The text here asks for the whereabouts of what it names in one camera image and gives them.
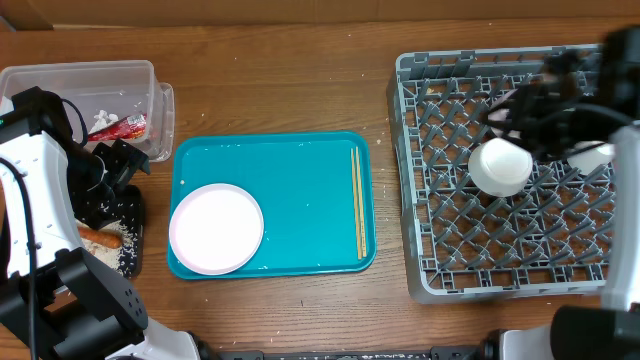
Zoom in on white cup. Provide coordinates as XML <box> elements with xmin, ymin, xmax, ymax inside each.
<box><xmin>567</xmin><ymin>141</ymin><xmax>615</xmax><ymax>175</ymax></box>

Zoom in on white napkin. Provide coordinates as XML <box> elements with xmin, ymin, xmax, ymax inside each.
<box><xmin>89</xmin><ymin>110</ymin><xmax>119</xmax><ymax>134</ymax></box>

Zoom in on orange carrot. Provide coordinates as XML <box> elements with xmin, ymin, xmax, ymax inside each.
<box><xmin>78</xmin><ymin>227</ymin><xmax>123</xmax><ymax>249</ymax></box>

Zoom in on small white plate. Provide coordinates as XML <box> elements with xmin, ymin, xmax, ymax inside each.
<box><xmin>487</xmin><ymin>89</ymin><xmax>520</xmax><ymax>139</ymax></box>

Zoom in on red snack wrapper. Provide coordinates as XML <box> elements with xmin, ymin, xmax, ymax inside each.
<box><xmin>88</xmin><ymin>114</ymin><xmax>147</xmax><ymax>141</ymax></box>

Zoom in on white bowl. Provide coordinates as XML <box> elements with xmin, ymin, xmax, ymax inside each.
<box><xmin>468</xmin><ymin>138</ymin><xmax>533</xmax><ymax>197</ymax></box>

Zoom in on rice and food scraps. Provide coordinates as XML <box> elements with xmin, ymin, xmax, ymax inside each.
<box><xmin>74</xmin><ymin>197</ymin><xmax>144</xmax><ymax>276</ymax></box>

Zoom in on large white plate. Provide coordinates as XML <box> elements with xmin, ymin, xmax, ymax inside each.
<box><xmin>169</xmin><ymin>183</ymin><xmax>264</xmax><ymax>276</ymax></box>

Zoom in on wooden chopstick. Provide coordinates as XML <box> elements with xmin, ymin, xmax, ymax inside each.
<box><xmin>354</xmin><ymin>147</ymin><xmax>368</xmax><ymax>258</ymax></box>
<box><xmin>350</xmin><ymin>148</ymin><xmax>363</xmax><ymax>260</ymax></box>

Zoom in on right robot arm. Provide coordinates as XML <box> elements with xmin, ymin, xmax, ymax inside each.
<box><xmin>476</xmin><ymin>25</ymin><xmax>639</xmax><ymax>359</ymax></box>

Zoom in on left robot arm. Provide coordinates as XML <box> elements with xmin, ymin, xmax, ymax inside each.
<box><xmin>1</xmin><ymin>87</ymin><xmax>214</xmax><ymax>359</ymax></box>

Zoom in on grey dishwasher rack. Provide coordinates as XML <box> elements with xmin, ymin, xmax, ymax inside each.
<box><xmin>388</xmin><ymin>45</ymin><xmax>616</xmax><ymax>304</ymax></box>

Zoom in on clear plastic bin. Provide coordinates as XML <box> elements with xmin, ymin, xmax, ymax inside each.
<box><xmin>1</xmin><ymin>60</ymin><xmax>175</xmax><ymax>162</ymax></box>

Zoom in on black plastic tray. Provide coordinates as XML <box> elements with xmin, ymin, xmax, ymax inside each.
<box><xmin>74</xmin><ymin>183</ymin><xmax>147</xmax><ymax>280</ymax></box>

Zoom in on teal serving tray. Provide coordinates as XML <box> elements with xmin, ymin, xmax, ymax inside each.
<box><xmin>170</xmin><ymin>131</ymin><xmax>377</xmax><ymax>279</ymax></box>

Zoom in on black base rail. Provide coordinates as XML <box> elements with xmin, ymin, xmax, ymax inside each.
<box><xmin>217</xmin><ymin>346</ymin><xmax>479</xmax><ymax>360</ymax></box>

